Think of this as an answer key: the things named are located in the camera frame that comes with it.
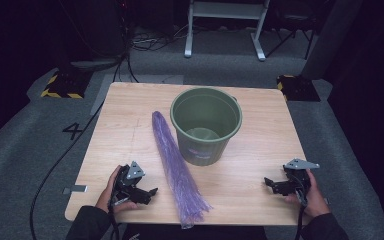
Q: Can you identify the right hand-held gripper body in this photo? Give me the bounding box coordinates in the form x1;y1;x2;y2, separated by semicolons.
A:
273;158;321;201

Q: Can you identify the long black floor cable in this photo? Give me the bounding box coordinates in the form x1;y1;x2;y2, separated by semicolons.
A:
29;53;131;240

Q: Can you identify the grey tape piece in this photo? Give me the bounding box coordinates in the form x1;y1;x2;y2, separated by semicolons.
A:
62;184;89;195

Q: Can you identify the hand-held gripper cable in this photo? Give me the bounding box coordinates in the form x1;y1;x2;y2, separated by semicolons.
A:
108;199;122;240
294;186;310;240

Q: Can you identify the tangle of floor cables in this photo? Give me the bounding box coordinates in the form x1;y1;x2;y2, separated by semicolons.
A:
129;24;194;52

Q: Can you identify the right hand-held gripper cable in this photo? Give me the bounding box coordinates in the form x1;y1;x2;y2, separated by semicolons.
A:
294;186;310;240

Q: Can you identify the person's dark clothing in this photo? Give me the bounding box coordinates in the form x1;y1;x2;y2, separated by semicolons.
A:
123;223;268;240

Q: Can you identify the white metal stand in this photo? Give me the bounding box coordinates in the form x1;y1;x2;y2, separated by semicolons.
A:
183;0;270;62

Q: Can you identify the dark cabinet with red cable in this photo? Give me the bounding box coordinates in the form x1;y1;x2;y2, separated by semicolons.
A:
59;0;129;59

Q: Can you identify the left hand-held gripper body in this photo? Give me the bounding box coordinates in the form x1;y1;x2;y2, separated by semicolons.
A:
112;160;153;206

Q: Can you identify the person's left hand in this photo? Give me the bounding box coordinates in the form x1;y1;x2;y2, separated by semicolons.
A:
95;164;139;214

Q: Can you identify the dark box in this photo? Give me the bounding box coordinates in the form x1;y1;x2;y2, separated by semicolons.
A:
134;0;175;34

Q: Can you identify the purple plastic trash bag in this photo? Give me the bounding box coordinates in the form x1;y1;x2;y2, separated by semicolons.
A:
151;110;213;230

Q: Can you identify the yellow black striped base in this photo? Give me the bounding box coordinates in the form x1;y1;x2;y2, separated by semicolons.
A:
40;69;93;100
276;74;322;103

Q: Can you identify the left hand-held gripper cable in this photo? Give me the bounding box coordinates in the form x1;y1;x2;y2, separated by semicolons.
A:
108;199;122;240

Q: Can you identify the green plastic bucket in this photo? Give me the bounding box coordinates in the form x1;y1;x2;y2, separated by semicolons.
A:
169;87;244;167

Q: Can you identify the black tripod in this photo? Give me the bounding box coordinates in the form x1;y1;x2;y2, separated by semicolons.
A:
265;9;316;60

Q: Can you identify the grey post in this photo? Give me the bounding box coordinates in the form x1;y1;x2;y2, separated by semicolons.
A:
300;0;364;81

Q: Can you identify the person's right hand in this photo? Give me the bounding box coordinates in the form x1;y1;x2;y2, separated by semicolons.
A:
284;168;332;218

